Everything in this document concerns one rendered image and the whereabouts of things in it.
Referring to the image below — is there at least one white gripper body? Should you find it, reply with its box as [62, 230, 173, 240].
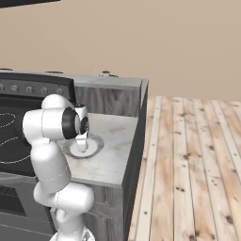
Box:
[74, 131, 90, 153]

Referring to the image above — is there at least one grey rimmed white plate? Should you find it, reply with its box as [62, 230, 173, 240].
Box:
[57, 131, 105, 160]

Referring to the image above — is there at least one black hob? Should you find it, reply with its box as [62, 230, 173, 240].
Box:
[0, 71, 77, 177]

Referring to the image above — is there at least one grey wooden cupboard door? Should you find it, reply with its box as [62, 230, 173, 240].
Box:
[82, 184, 125, 241]

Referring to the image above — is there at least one grey oven door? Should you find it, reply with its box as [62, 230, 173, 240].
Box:
[0, 175, 56, 241]

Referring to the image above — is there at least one dark extractor hood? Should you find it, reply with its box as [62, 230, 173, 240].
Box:
[0, 0, 62, 9]

